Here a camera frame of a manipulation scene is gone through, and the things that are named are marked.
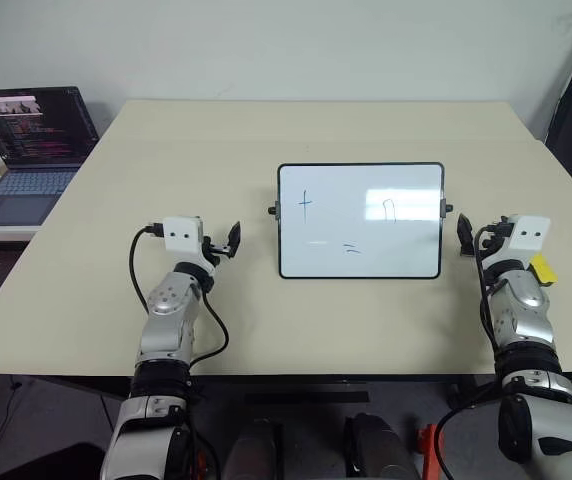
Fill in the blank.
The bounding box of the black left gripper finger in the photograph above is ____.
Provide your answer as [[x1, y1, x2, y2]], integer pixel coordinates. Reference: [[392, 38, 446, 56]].
[[226, 220, 243, 259]]

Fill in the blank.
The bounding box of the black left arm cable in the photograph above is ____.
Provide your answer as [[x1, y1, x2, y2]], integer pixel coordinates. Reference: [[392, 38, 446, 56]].
[[127, 221, 231, 368]]

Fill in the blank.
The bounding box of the dark rounded shape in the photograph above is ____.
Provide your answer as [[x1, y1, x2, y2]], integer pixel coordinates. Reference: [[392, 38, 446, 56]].
[[343, 412, 418, 480]]

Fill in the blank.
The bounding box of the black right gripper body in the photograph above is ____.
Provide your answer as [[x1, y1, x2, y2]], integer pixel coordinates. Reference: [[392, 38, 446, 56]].
[[472, 225, 503, 259]]

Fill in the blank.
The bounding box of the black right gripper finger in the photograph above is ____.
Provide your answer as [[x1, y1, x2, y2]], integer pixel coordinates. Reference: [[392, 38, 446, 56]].
[[456, 212, 476, 258]]

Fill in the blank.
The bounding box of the open laptop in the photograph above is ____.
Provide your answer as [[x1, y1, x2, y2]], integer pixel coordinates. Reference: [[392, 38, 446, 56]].
[[0, 86, 100, 229]]

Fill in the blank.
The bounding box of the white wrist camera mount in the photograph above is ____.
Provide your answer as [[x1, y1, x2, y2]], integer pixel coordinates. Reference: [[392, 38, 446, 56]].
[[482, 214, 553, 274], [162, 215, 217, 275]]

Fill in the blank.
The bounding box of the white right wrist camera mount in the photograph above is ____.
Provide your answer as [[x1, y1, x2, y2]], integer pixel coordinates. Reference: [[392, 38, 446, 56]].
[[482, 214, 553, 274]]

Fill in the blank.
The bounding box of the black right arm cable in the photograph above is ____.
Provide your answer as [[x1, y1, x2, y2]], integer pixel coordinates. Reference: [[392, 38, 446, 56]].
[[434, 223, 509, 480]]

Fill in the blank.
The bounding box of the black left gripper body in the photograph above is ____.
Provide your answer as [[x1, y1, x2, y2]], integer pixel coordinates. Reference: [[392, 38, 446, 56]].
[[201, 236, 232, 266]]

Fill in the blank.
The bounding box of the black-framed whiteboard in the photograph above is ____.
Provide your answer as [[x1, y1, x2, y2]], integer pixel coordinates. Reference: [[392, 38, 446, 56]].
[[267, 161, 454, 281]]

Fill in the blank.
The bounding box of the orange metal bracket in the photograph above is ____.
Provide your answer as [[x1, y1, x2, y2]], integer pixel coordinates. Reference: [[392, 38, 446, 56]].
[[414, 423, 448, 480]]

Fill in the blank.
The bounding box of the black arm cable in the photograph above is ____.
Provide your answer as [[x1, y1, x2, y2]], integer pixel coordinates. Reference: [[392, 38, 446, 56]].
[[434, 223, 509, 480], [127, 221, 231, 368]]

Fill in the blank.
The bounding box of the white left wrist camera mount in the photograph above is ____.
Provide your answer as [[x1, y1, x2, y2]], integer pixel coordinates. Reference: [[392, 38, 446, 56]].
[[162, 215, 217, 275]]

